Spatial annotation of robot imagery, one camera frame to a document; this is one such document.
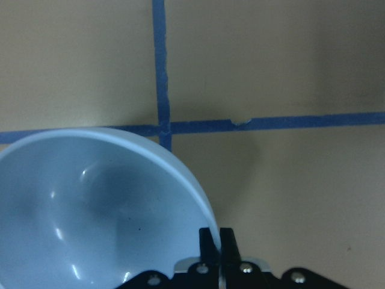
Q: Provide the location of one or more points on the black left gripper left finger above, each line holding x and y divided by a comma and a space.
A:
209, 265

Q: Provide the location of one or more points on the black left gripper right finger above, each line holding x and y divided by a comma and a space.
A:
230, 258

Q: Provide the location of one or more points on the light blue bowl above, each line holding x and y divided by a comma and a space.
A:
92, 208

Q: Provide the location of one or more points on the blue tape horizontal lower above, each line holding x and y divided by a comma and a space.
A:
226, 125

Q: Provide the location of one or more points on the blue tape vertical middle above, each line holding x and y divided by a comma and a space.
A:
163, 103

